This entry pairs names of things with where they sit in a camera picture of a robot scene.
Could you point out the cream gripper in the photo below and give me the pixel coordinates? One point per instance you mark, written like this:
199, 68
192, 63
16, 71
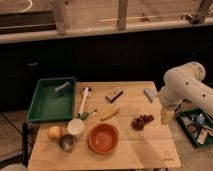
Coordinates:
166, 116

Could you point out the dark red grape bunch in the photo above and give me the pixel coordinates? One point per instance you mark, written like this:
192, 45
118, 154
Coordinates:
138, 123

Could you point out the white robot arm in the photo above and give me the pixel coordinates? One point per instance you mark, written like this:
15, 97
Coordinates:
185, 82

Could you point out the red bowl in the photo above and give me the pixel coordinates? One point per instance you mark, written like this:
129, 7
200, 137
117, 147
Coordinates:
103, 138

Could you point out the grey blue wedge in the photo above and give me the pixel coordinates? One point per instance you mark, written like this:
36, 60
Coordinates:
151, 94

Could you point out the green bin with items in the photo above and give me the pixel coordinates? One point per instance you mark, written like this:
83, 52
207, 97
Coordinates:
187, 121

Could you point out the yellow banana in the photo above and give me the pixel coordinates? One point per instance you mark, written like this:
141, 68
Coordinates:
111, 112

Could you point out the wooden folding table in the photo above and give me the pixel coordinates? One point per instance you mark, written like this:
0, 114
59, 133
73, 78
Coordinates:
152, 147

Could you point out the brown and black block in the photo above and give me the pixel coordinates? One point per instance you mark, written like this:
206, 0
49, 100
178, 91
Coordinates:
114, 94

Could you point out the white cup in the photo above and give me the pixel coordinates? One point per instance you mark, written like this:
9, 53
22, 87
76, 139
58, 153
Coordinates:
76, 127

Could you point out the small metal cup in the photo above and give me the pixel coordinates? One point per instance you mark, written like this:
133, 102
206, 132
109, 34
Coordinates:
66, 143

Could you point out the green plastic tray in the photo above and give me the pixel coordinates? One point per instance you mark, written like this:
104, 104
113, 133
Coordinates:
46, 106

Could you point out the yellow round fruit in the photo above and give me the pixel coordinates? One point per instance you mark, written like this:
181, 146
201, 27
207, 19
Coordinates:
54, 132

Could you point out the green handled utensil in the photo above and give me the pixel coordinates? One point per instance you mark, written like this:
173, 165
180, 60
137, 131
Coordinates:
85, 115

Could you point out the dark chair frame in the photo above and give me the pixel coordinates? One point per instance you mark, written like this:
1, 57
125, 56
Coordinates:
25, 144

